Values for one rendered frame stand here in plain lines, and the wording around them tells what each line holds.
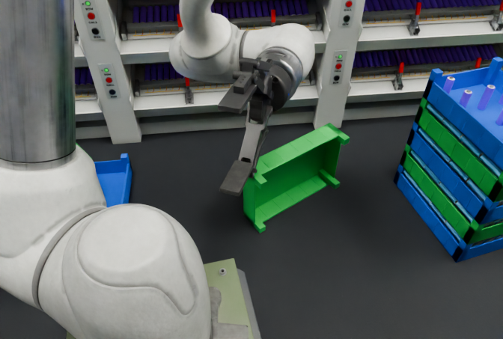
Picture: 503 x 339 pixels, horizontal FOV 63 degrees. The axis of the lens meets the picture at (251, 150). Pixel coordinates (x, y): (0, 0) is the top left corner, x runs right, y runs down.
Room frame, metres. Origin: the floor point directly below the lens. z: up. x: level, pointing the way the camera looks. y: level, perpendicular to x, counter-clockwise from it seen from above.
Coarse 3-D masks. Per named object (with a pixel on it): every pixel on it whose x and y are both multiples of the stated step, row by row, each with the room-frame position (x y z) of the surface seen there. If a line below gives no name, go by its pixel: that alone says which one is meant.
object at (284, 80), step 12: (276, 72) 0.57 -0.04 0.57; (264, 84) 0.53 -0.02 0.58; (276, 84) 0.56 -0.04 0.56; (288, 84) 0.57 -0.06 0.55; (252, 96) 0.51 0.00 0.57; (264, 96) 0.52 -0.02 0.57; (276, 96) 0.55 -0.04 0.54; (288, 96) 0.56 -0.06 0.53; (252, 108) 0.51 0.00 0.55; (264, 108) 0.52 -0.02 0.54; (276, 108) 0.55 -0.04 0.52
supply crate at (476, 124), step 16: (496, 64) 0.90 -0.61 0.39; (432, 80) 0.85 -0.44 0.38; (464, 80) 0.89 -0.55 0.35; (480, 80) 0.91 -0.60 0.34; (496, 80) 0.90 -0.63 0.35; (432, 96) 0.83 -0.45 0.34; (448, 96) 0.79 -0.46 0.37; (480, 96) 0.86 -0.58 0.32; (496, 96) 0.86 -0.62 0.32; (448, 112) 0.77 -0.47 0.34; (464, 112) 0.73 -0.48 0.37; (480, 112) 0.79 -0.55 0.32; (496, 112) 0.79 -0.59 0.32; (464, 128) 0.72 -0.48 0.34; (480, 128) 0.68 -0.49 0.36; (496, 128) 0.73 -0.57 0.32; (480, 144) 0.66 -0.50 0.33; (496, 144) 0.63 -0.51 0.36; (496, 160) 0.62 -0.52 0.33
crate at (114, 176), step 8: (112, 160) 0.90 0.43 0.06; (120, 160) 0.90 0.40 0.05; (128, 160) 0.89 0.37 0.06; (96, 168) 0.89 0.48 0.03; (104, 168) 0.89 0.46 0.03; (112, 168) 0.90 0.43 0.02; (120, 168) 0.90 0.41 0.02; (128, 168) 0.87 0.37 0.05; (104, 176) 0.88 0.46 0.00; (112, 176) 0.88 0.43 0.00; (120, 176) 0.88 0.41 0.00; (128, 176) 0.85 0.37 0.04; (104, 184) 0.85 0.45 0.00; (112, 184) 0.85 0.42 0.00; (120, 184) 0.85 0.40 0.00; (128, 184) 0.82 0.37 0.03; (104, 192) 0.81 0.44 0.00; (112, 192) 0.81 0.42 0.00; (120, 192) 0.81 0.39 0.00; (128, 192) 0.80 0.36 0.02; (112, 200) 0.78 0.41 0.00; (120, 200) 0.78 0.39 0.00; (128, 200) 0.78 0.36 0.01
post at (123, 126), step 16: (96, 0) 1.04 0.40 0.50; (112, 0) 1.12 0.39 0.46; (80, 16) 1.04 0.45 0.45; (112, 16) 1.07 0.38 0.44; (80, 32) 1.04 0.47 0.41; (112, 32) 1.04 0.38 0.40; (96, 48) 1.04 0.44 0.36; (112, 48) 1.04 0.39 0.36; (96, 64) 1.04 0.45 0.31; (112, 64) 1.04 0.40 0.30; (128, 64) 1.13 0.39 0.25; (96, 80) 1.04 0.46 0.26; (128, 80) 1.08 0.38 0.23; (128, 96) 1.04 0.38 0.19; (112, 112) 1.04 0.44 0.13; (128, 112) 1.04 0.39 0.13; (112, 128) 1.04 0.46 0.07; (128, 128) 1.04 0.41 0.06
